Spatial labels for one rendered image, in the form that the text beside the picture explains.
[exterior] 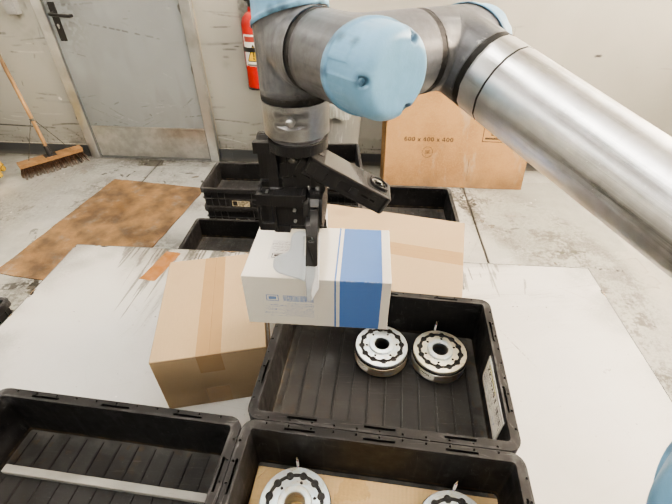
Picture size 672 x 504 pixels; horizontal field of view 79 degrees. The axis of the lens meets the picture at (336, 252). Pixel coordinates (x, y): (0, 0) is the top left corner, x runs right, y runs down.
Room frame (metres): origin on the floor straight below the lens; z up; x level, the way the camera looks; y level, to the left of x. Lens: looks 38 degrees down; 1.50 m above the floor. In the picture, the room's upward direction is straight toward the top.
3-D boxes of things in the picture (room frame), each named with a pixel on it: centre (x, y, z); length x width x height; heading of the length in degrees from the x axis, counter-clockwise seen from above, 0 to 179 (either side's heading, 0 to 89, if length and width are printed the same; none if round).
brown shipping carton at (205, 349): (0.64, 0.27, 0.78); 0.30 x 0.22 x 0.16; 10
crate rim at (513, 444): (0.44, -0.08, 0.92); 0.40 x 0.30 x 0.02; 82
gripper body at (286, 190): (0.46, 0.05, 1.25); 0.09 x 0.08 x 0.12; 86
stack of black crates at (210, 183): (1.92, 0.47, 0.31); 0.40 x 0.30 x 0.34; 86
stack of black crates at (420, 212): (1.47, -0.30, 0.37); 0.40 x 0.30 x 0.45; 86
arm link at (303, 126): (0.46, 0.05, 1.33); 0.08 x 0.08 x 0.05
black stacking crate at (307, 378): (0.44, -0.08, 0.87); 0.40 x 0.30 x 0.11; 82
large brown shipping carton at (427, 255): (0.78, -0.10, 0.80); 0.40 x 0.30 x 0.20; 75
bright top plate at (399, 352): (0.51, -0.09, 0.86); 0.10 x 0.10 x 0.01
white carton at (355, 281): (0.46, 0.02, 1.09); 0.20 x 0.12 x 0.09; 86
